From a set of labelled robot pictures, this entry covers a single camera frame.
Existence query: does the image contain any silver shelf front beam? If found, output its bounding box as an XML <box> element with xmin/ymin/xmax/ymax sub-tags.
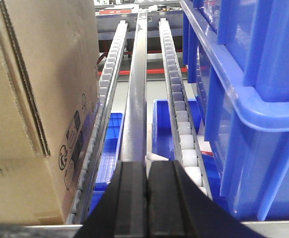
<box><xmin>0</xmin><ymin>221</ymin><xmax>289</xmax><ymax>238</ymax></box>

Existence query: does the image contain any blue bin lower middle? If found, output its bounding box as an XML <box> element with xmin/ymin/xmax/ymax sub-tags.
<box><xmin>152</xmin><ymin>99</ymin><xmax>225</xmax><ymax>202</ymax></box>

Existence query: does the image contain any brown cardboard box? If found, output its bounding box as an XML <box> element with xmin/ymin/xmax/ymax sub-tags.
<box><xmin>0</xmin><ymin>0</ymin><xmax>99</xmax><ymax>225</ymax></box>

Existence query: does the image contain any blue bin lower left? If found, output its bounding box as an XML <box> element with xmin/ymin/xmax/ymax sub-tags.
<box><xmin>88</xmin><ymin>113</ymin><xmax>124</xmax><ymax>214</ymax></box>

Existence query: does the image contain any blue bin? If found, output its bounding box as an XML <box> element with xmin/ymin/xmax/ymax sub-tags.
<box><xmin>152</xmin><ymin>99</ymin><xmax>225</xmax><ymax>202</ymax></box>
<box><xmin>88</xmin><ymin>113</ymin><xmax>124</xmax><ymax>214</ymax></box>

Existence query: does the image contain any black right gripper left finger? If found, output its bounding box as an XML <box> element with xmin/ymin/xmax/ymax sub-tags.
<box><xmin>75</xmin><ymin>161</ymin><xmax>147</xmax><ymax>238</ymax></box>

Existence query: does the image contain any right white roller track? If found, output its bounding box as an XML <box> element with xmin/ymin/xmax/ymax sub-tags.
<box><xmin>158</xmin><ymin>18</ymin><xmax>213</xmax><ymax>199</ymax></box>

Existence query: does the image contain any white roller track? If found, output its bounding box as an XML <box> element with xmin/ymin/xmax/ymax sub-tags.
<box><xmin>66</xmin><ymin>20</ymin><xmax>128</xmax><ymax>225</ymax></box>
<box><xmin>158</xmin><ymin>18</ymin><xmax>213</xmax><ymax>199</ymax></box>

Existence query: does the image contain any left white roller track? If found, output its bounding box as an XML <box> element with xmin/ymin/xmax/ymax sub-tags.
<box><xmin>66</xmin><ymin>20</ymin><xmax>128</xmax><ymax>225</ymax></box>

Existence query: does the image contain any silver metal centre rail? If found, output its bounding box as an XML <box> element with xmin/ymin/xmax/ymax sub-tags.
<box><xmin>120</xmin><ymin>12</ymin><xmax>147</xmax><ymax>163</ymax></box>

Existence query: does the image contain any large blue plastic crate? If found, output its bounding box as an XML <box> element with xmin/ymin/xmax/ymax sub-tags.
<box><xmin>181</xmin><ymin>0</ymin><xmax>289</xmax><ymax>221</ymax></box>

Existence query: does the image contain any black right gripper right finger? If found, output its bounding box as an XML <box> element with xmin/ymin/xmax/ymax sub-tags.
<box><xmin>148</xmin><ymin>161</ymin><xmax>262</xmax><ymax>238</ymax></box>

